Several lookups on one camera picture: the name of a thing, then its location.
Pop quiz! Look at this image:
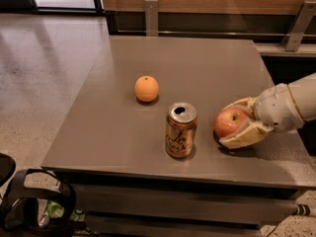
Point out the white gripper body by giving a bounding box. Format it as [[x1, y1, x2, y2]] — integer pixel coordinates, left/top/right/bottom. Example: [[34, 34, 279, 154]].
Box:
[[253, 84, 304, 132]]

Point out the grey metal bracket left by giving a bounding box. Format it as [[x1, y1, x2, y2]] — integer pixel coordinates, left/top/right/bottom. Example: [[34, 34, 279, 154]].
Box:
[[145, 0, 158, 37]]

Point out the grey metal bracket right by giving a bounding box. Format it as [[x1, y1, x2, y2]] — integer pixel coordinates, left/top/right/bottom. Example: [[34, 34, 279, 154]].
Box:
[[281, 1, 316, 52]]

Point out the orange soda can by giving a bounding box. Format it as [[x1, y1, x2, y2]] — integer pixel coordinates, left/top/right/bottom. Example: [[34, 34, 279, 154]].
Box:
[[165, 102, 198, 159]]

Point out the orange fruit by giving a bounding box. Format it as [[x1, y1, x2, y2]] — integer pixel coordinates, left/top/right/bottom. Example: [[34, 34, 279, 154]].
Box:
[[134, 76, 159, 103]]

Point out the black curved robot base part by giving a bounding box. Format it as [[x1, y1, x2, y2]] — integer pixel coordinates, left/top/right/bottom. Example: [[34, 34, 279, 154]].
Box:
[[0, 153, 76, 237]]

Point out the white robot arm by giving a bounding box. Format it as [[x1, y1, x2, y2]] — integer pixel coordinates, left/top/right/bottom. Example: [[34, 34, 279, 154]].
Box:
[[219, 73, 316, 149]]

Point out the green packet under table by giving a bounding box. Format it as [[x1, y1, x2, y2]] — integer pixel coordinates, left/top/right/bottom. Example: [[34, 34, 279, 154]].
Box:
[[45, 200, 85, 222]]

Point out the grey metal bracket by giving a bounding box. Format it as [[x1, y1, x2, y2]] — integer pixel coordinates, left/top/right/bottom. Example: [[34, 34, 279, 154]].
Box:
[[145, 0, 158, 37], [281, 1, 316, 52]]

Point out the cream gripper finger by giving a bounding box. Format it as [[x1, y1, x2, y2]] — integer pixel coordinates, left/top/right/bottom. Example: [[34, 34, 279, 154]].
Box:
[[219, 118, 274, 149], [222, 97, 256, 119]]

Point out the red apple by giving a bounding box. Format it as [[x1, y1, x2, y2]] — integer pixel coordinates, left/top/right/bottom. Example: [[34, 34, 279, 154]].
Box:
[[213, 108, 248, 138]]

